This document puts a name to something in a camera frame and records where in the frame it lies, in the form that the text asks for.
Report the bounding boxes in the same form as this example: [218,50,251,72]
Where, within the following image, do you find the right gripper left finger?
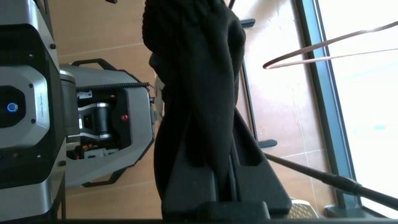
[162,146,218,218]

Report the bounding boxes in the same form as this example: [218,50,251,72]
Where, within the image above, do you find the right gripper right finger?
[230,108,292,218]

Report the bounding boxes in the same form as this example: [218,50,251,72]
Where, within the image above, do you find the black garment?
[142,0,247,203]

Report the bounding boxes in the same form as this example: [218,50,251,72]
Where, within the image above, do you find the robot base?
[0,0,156,222]

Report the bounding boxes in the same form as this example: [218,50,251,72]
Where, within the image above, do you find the black clothes rack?
[238,17,398,212]

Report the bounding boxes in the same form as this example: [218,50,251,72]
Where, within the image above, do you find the pink clothes hanger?
[262,21,398,70]

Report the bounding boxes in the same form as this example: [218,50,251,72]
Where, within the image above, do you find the window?
[292,0,398,218]

